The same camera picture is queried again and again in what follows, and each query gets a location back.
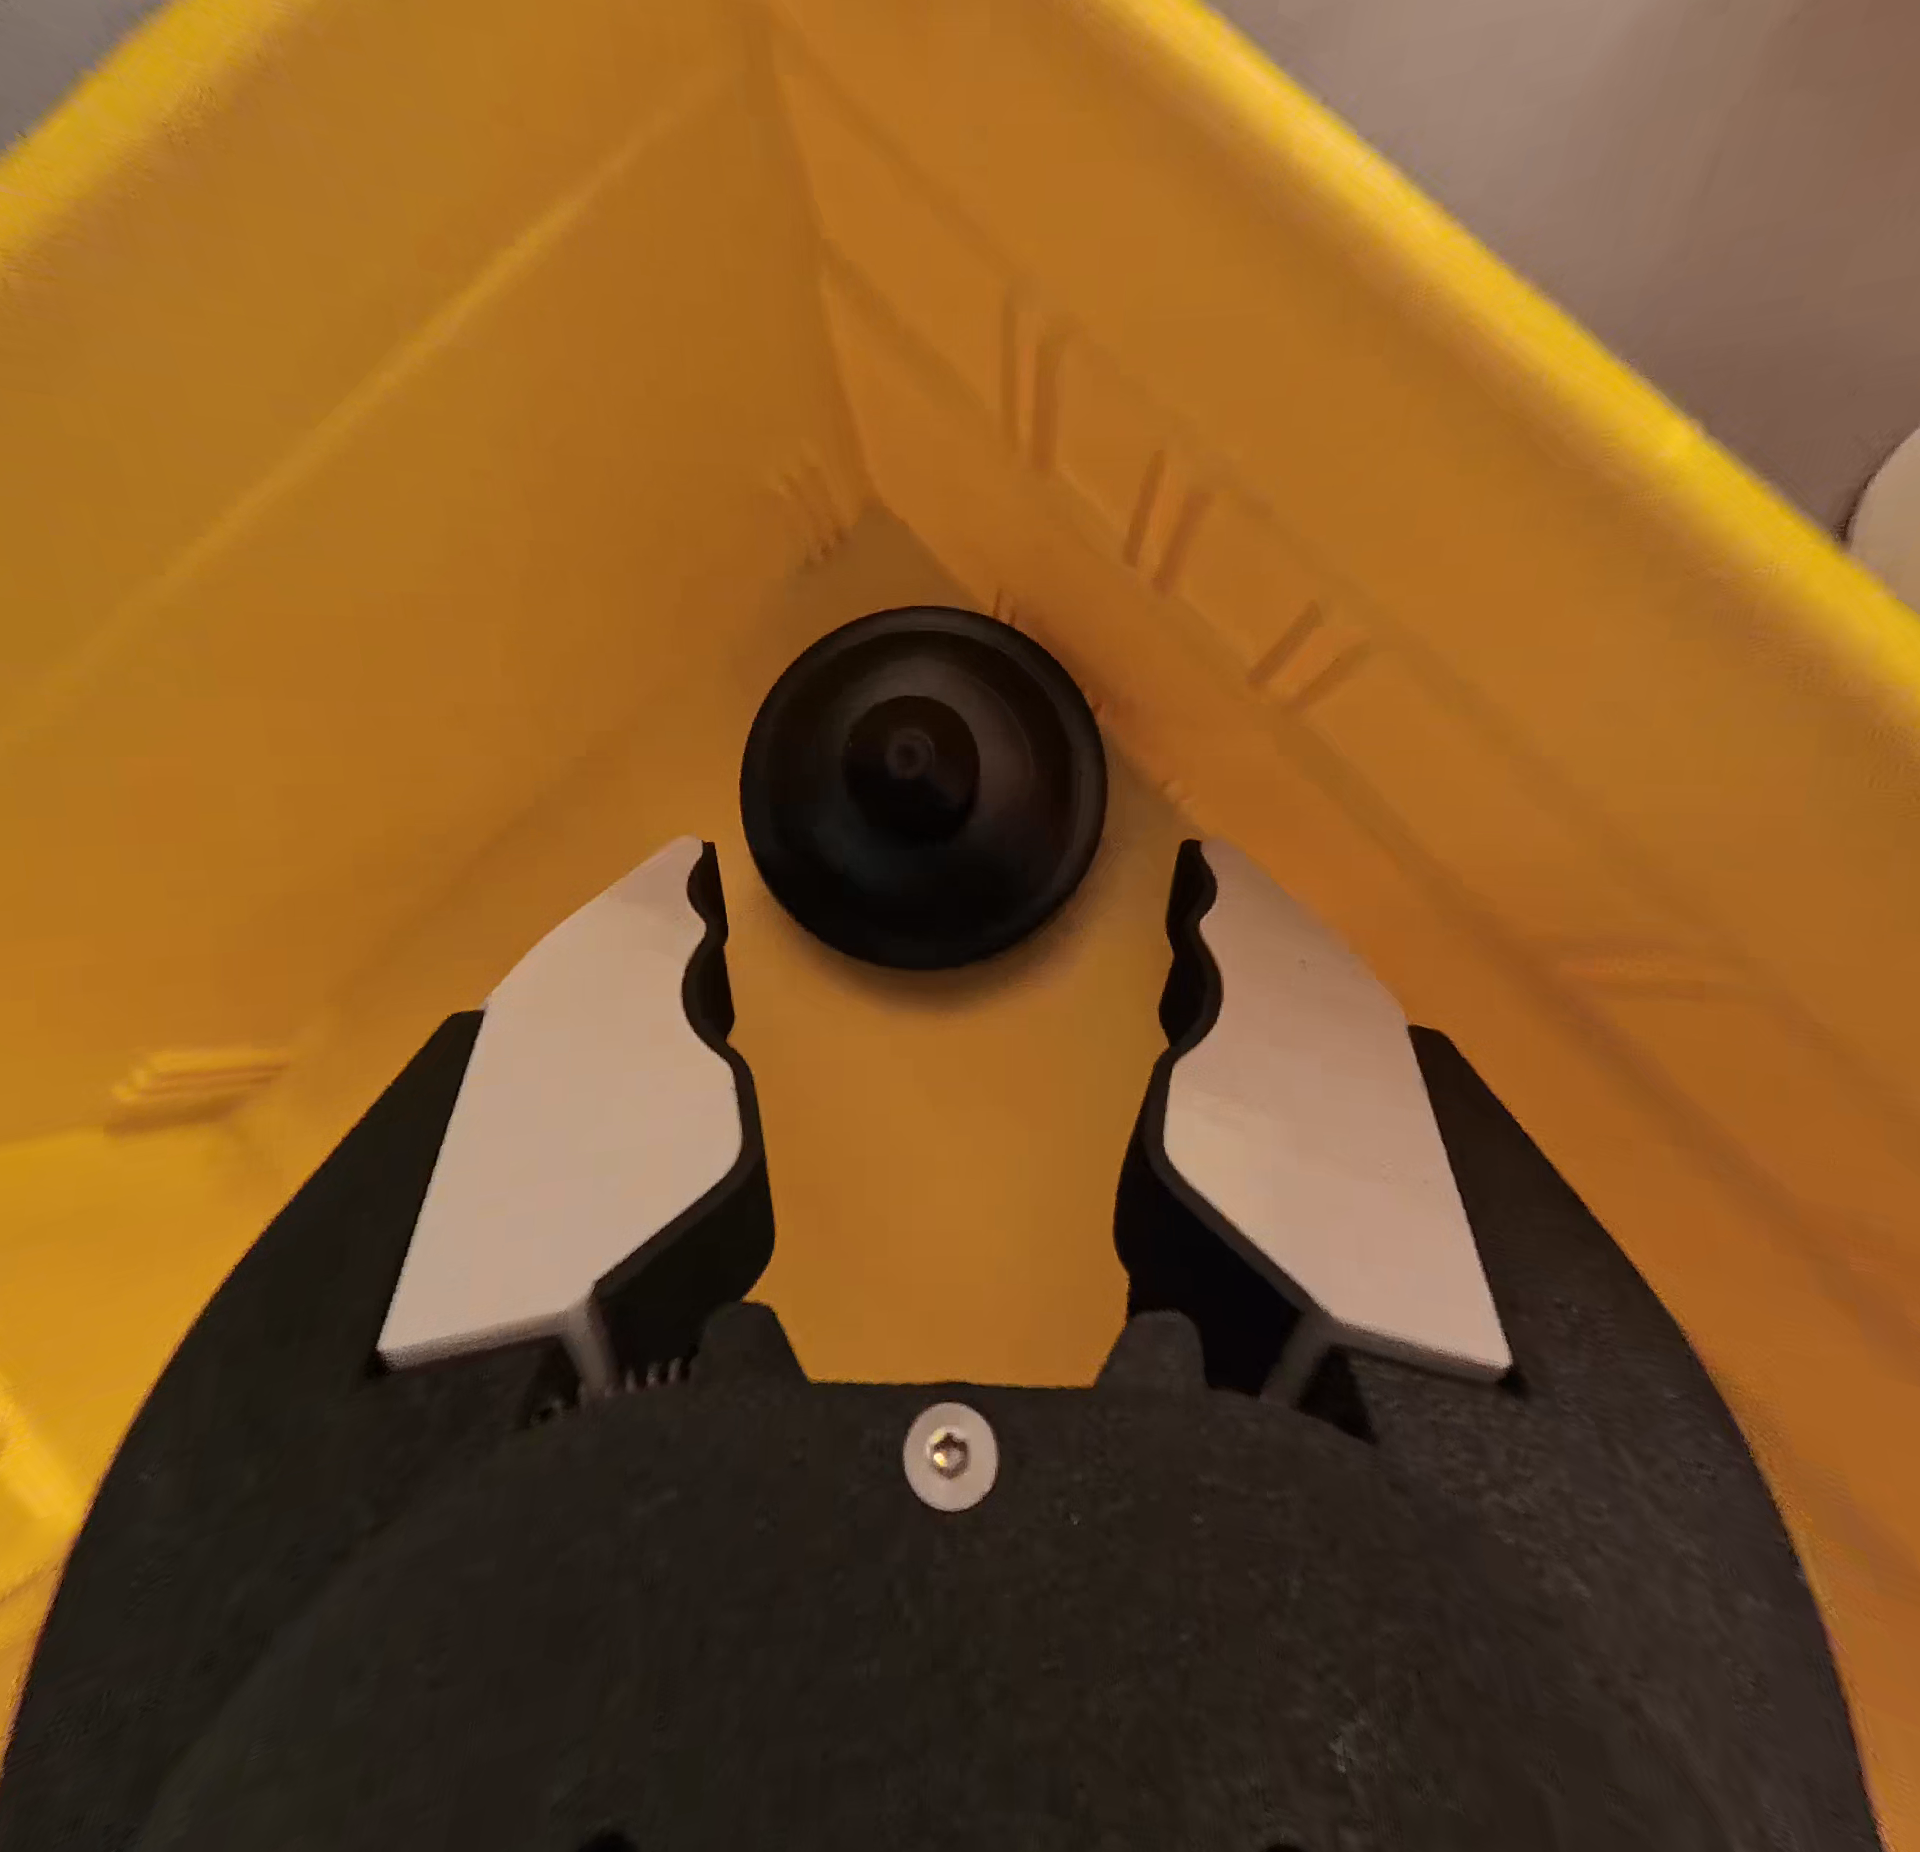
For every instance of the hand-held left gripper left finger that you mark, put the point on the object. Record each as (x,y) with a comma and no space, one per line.
(572,1133)

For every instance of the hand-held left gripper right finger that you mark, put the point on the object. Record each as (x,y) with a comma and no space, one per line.
(1336,1133)

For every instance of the black bottle lid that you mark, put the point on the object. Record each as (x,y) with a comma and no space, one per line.
(915,787)

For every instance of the yellow plastic bin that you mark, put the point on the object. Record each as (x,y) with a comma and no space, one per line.
(450,382)

